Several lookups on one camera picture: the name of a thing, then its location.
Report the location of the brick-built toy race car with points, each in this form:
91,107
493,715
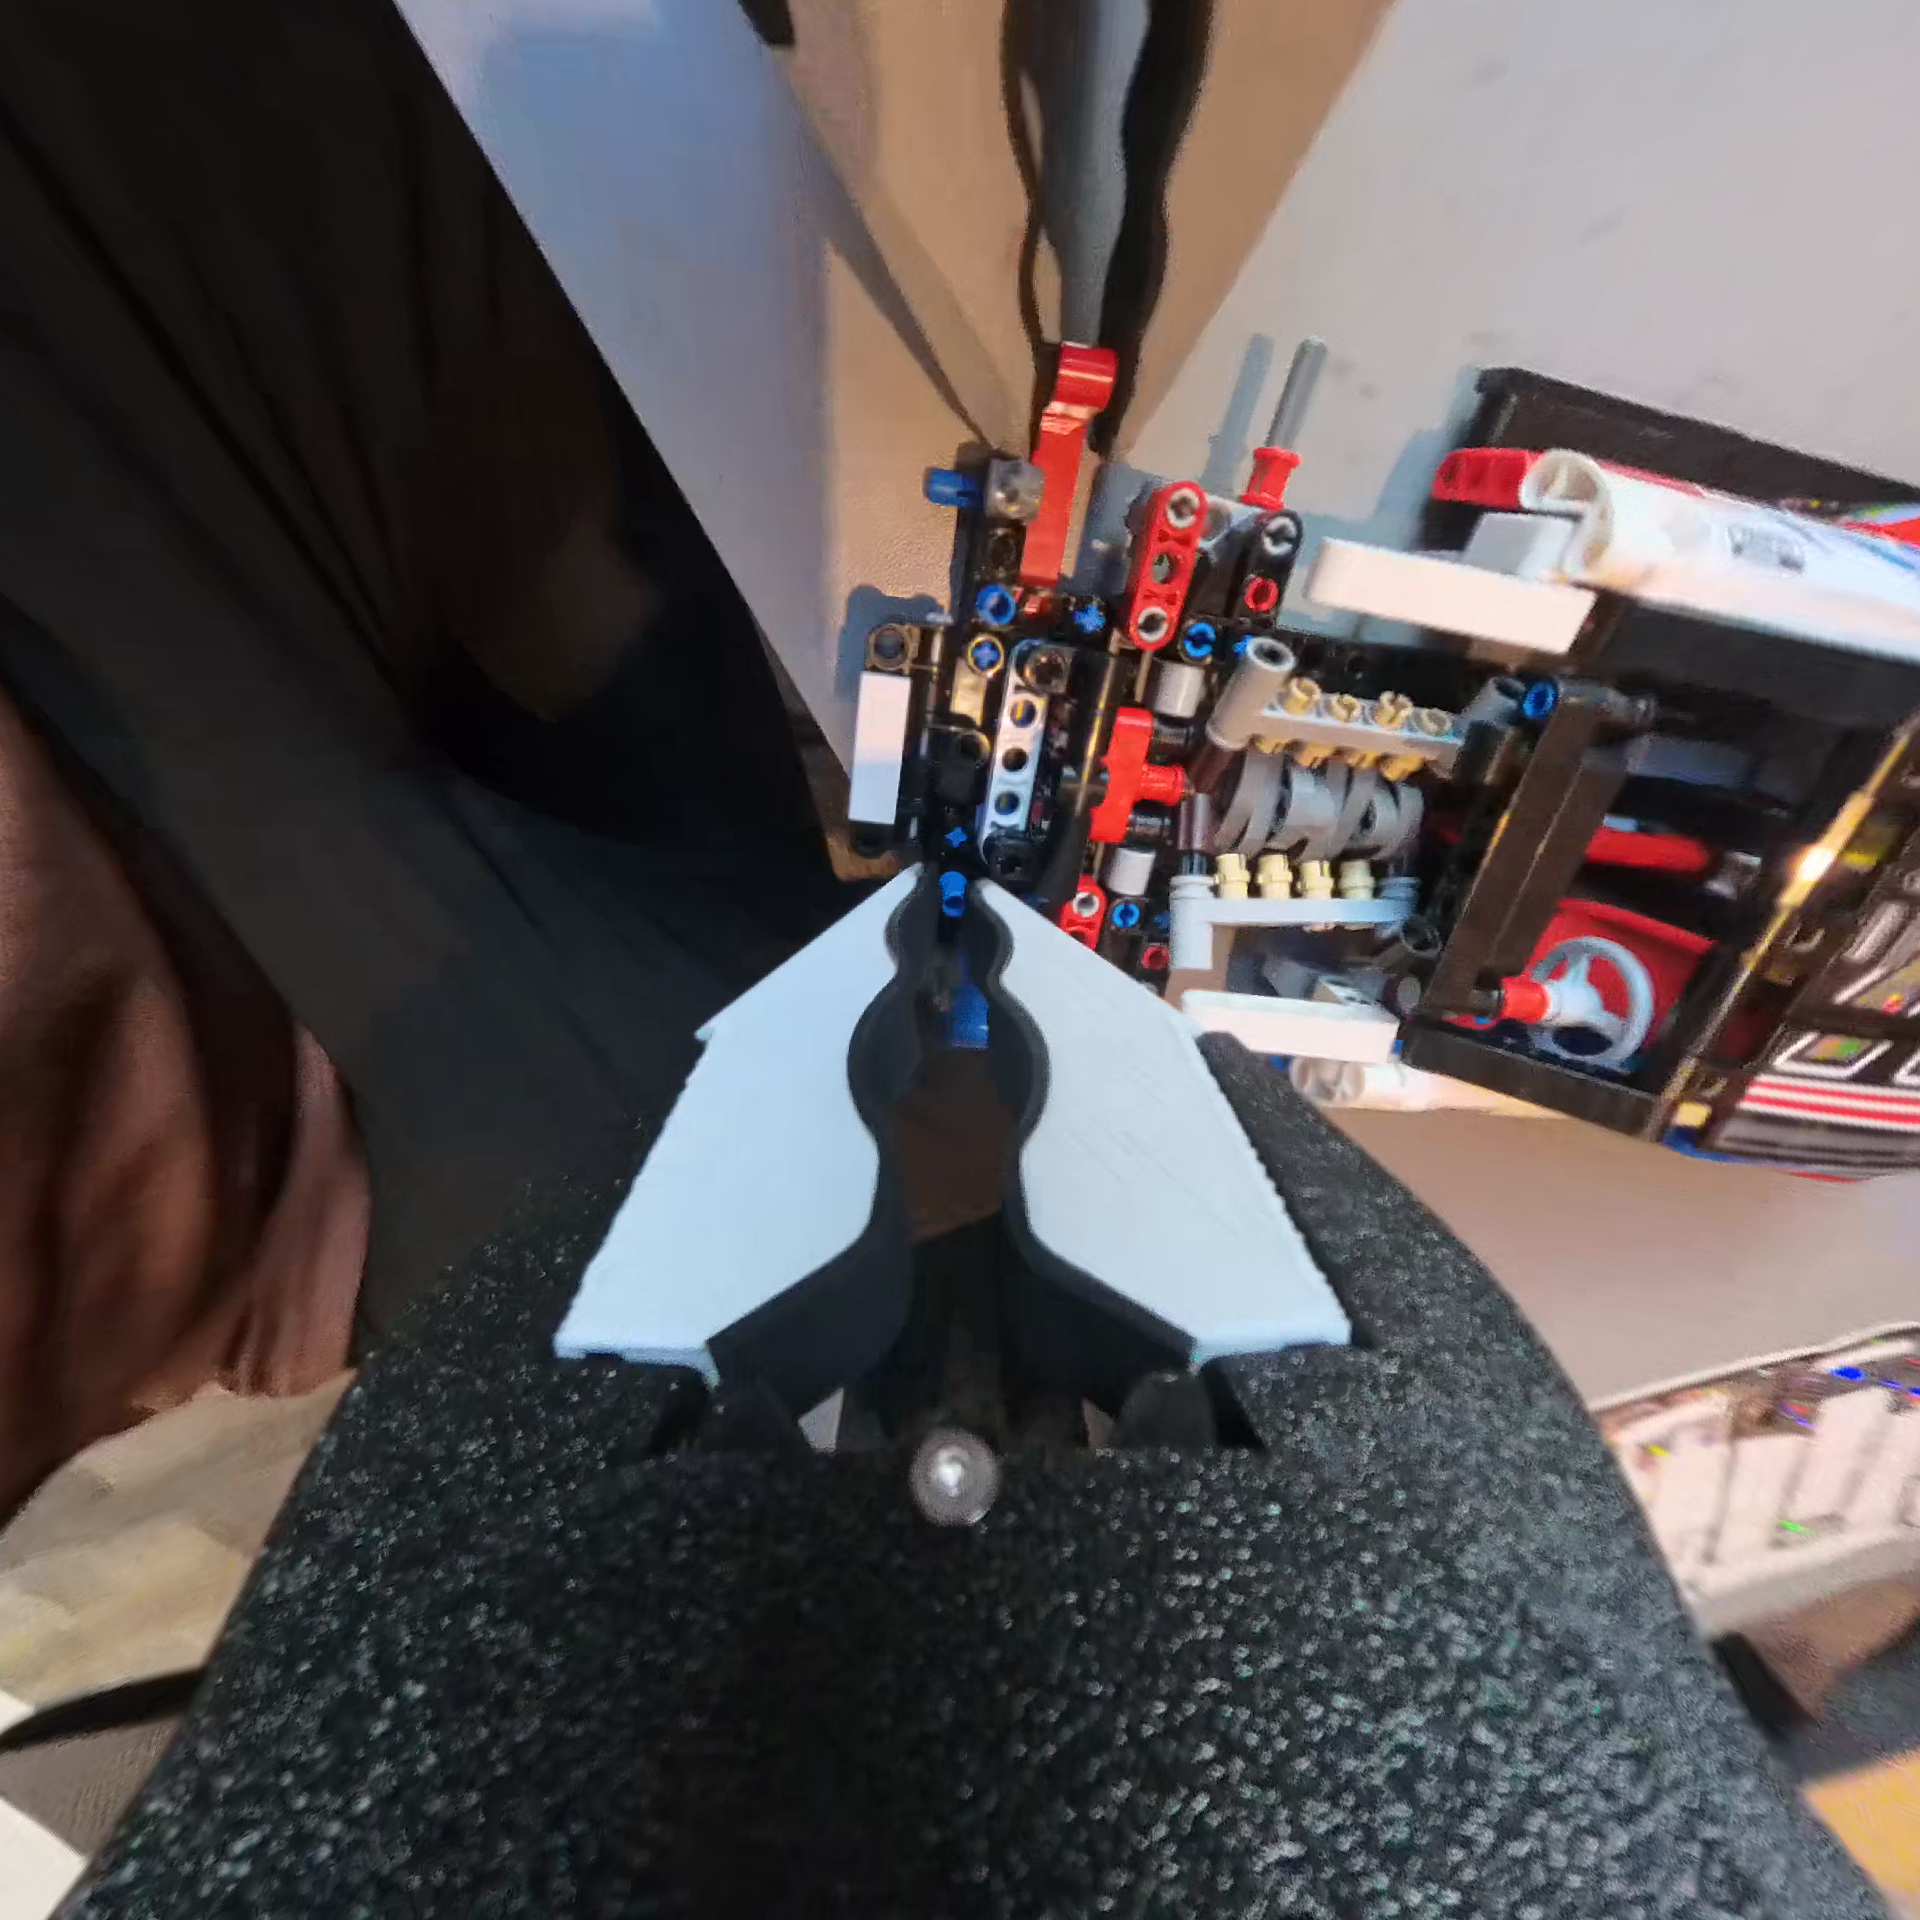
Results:
1350,779

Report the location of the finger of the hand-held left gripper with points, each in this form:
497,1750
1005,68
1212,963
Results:
1244,136
916,181

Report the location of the holographic sticker sheet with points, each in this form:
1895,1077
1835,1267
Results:
1787,1470

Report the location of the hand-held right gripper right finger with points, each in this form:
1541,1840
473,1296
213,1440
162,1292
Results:
1171,1185

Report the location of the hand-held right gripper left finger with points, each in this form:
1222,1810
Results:
734,1185

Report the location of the person's brown sweater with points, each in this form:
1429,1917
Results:
137,1124

